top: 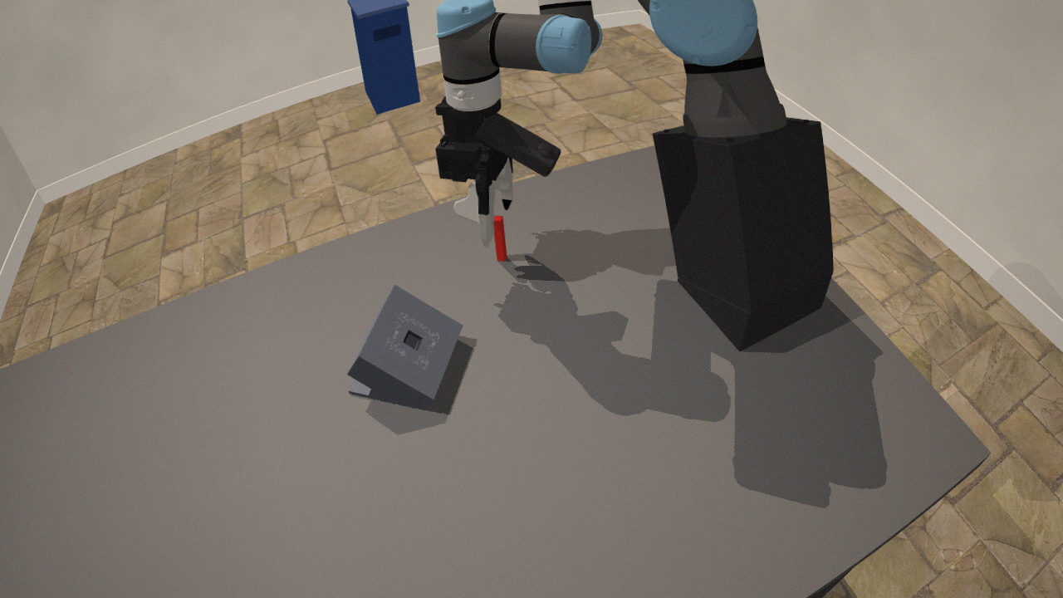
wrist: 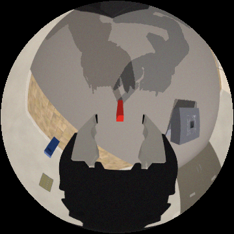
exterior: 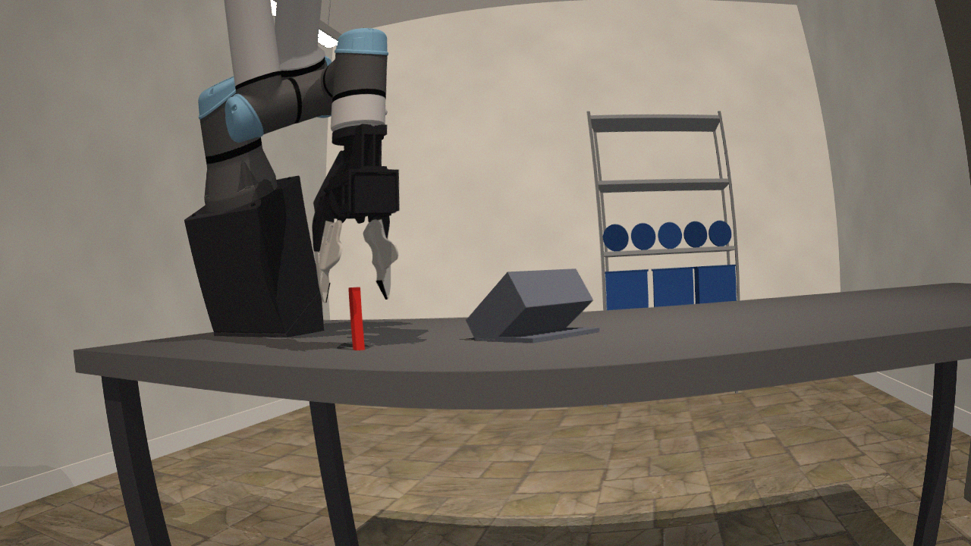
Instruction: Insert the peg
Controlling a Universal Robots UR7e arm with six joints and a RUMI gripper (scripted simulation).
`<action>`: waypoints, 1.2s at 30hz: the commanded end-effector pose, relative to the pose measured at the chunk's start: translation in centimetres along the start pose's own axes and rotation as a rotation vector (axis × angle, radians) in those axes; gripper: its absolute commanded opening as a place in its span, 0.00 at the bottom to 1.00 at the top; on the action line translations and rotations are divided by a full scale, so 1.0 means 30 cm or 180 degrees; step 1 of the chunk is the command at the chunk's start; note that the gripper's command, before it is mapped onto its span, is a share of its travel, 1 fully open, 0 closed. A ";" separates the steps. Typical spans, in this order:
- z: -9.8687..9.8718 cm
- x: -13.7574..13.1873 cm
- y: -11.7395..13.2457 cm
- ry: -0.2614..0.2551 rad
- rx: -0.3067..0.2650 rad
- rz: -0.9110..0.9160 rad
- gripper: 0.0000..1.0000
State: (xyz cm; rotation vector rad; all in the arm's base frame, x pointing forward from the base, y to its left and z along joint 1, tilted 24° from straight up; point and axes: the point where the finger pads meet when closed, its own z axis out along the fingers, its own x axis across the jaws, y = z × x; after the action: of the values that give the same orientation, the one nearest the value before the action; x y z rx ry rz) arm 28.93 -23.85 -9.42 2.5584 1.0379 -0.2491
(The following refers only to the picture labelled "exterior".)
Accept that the red rectangular peg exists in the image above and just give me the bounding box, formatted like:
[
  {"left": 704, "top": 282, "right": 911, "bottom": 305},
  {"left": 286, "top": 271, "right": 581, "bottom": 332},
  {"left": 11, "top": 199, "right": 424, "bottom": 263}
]
[{"left": 348, "top": 287, "right": 365, "bottom": 350}]

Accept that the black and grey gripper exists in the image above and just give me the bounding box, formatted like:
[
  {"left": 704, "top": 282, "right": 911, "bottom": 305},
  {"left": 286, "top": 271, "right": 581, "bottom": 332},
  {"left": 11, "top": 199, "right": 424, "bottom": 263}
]
[{"left": 313, "top": 124, "right": 400, "bottom": 303}]

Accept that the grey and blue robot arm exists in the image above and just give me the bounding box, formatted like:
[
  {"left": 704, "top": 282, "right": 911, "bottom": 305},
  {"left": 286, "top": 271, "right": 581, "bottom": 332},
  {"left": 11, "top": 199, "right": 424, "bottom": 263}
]
[{"left": 198, "top": 0, "right": 388, "bottom": 212}]

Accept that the dark grey sloped panel with square hole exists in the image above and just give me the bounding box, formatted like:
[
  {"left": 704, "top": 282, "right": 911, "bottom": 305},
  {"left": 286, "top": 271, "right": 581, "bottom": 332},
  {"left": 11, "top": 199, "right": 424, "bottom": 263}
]
[{"left": 466, "top": 268, "right": 599, "bottom": 343}]

